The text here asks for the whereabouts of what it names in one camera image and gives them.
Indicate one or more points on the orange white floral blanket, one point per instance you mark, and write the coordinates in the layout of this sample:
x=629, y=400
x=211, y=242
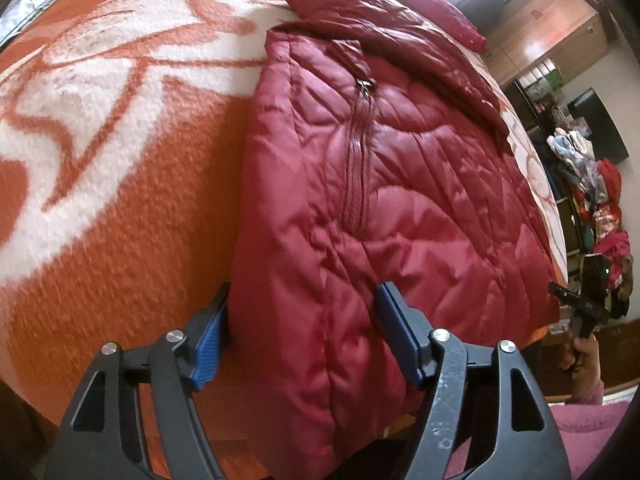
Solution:
x=123, y=133

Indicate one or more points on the pile of colourful clothes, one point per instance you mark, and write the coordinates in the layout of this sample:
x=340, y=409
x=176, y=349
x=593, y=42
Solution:
x=596, y=187

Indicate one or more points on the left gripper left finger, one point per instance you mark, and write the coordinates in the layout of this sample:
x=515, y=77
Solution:
x=128, y=395

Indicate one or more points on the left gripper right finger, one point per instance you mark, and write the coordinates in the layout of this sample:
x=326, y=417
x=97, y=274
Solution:
x=485, y=397

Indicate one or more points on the black television screen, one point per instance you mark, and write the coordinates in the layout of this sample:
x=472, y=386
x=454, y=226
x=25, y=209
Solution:
x=604, y=136

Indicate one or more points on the wooden wardrobe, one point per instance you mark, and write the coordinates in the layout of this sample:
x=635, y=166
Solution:
x=569, y=33

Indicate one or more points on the pink fleece sleeve forearm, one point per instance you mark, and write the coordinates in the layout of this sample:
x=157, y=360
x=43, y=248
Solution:
x=585, y=425

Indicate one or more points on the dark red puffer jacket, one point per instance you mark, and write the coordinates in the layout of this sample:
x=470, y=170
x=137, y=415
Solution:
x=376, y=153

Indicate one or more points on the person's right hand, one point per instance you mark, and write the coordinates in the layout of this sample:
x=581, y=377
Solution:
x=582, y=355

